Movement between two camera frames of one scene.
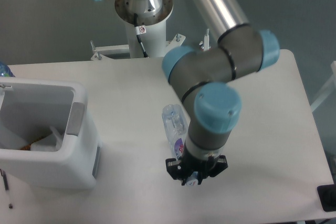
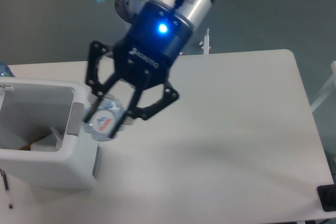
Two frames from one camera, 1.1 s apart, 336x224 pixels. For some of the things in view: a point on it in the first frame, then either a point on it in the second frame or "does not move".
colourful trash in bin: [27, 147] does not move
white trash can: [29, 108] does not move
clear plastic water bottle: [176, 124] → [102, 124]
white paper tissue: [50, 143] does not move
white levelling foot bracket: [206, 45] does not move
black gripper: [191, 163] → [157, 34]
